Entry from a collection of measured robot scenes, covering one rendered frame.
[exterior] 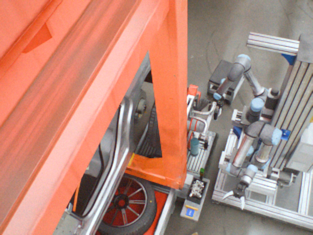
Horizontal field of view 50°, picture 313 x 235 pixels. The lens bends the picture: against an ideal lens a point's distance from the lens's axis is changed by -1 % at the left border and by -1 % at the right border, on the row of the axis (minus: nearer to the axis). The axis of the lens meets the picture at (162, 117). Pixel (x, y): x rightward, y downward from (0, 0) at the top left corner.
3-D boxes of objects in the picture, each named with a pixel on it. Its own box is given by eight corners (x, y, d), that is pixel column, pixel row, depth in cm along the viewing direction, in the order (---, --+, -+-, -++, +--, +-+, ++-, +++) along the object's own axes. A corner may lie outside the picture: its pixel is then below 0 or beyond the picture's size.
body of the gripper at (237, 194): (241, 201, 244) (249, 188, 249) (242, 197, 237) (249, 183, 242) (232, 197, 247) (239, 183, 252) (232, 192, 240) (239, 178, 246)
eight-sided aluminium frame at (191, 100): (191, 114, 360) (192, 81, 314) (197, 115, 358) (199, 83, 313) (175, 157, 332) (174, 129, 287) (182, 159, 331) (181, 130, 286)
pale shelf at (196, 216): (193, 176, 337) (193, 174, 335) (210, 180, 334) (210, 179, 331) (180, 216, 316) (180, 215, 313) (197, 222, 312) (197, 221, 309)
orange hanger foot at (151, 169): (123, 156, 343) (117, 139, 314) (171, 171, 331) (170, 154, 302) (116, 170, 335) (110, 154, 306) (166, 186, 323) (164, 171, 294)
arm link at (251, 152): (241, 147, 297) (243, 139, 285) (255, 154, 292) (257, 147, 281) (234, 157, 291) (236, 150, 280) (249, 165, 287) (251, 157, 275)
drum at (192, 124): (186, 118, 333) (186, 110, 321) (207, 124, 328) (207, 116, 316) (181, 130, 326) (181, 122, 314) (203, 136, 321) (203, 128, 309)
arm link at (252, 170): (257, 172, 256) (259, 167, 249) (251, 183, 251) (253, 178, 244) (248, 167, 259) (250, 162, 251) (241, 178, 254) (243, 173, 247)
